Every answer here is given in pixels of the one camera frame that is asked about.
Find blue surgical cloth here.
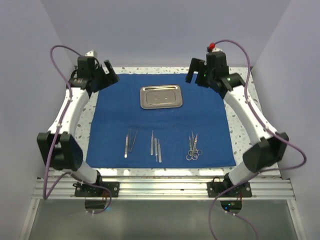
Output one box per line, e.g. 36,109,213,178
86,74,236,169

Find thin steel tweezers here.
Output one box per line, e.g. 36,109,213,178
129,130,138,152

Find steel surgical scissors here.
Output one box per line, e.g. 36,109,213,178
186,136,199,161

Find steel haemostat clamp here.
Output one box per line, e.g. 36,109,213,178
186,132,202,161
191,131,203,156

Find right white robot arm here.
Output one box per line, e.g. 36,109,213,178
185,51,289,197

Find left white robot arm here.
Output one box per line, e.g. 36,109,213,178
36,51,119,197

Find steel instrument tray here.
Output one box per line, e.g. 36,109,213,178
139,84,183,110

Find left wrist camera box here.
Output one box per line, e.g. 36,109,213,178
85,50,97,57

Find red cable connector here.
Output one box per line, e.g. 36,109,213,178
206,42,216,53

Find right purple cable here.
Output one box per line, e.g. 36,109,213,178
207,39,308,240

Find purple cable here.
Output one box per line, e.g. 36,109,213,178
207,39,308,240
43,44,113,215

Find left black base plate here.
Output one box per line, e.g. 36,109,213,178
72,181,120,198

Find aluminium mounting rail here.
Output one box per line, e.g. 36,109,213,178
31,174,296,201

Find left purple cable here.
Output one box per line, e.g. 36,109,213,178
43,44,113,215

